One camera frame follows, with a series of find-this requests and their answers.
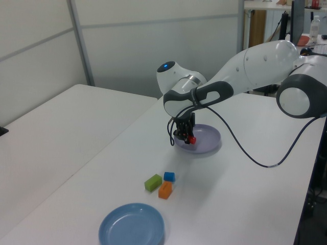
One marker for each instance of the wooden cabinet panel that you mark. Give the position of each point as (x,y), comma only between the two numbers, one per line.
(257,28)

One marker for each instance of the orange-red bowl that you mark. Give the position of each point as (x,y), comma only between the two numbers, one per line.
(303,40)

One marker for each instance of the clear plastic bottle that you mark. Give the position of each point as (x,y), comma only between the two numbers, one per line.
(314,29)

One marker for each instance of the red block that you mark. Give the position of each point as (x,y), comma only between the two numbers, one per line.
(193,140)

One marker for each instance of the purple plate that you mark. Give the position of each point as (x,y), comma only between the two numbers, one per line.
(207,140)

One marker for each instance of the grey partition post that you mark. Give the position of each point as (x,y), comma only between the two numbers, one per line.
(241,25)
(81,46)

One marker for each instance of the red can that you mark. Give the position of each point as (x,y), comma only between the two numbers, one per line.
(315,3)

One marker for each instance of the black round device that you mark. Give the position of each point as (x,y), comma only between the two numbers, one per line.
(306,51)

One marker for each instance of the green block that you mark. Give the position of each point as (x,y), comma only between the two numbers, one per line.
(152,182)

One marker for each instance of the blue plate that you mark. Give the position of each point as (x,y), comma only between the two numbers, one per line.
(130,224)

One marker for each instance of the blue block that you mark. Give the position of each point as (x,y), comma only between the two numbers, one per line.
(169,176)

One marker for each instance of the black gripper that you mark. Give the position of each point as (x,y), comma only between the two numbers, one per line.
(186,122)

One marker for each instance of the dark computer monitor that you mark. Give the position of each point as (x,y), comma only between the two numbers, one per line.
(297,20)

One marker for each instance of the orange block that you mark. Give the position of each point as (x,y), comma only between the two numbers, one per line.
(165,191)

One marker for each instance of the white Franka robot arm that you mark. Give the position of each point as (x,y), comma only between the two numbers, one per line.
(255,69)

